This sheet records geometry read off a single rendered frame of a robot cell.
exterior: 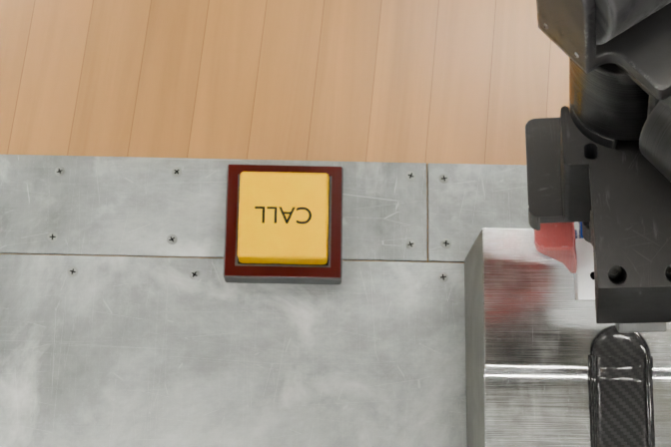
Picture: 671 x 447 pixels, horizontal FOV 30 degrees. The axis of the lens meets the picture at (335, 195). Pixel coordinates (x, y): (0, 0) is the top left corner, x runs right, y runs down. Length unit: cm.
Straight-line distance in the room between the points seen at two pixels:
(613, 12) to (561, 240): 19
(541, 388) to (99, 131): 36
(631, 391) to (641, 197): 22
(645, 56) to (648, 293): 11
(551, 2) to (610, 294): 13
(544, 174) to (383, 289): 23
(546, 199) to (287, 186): 24
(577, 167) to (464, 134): 30
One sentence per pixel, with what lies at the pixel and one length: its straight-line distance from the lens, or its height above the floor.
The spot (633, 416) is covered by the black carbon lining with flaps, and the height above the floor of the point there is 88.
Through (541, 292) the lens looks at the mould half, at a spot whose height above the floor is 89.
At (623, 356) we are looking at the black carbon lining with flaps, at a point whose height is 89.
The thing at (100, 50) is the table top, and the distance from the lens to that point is 93.
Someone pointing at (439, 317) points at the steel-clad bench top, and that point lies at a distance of 86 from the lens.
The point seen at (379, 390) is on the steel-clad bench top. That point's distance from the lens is 85.
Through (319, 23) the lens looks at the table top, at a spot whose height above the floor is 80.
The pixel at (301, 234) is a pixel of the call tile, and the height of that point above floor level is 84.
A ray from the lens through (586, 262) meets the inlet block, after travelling 74.
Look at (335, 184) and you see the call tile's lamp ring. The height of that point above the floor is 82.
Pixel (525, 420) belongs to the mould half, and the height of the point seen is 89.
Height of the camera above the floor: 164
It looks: 74 degrees down
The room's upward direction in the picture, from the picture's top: 5 degrees clockwise
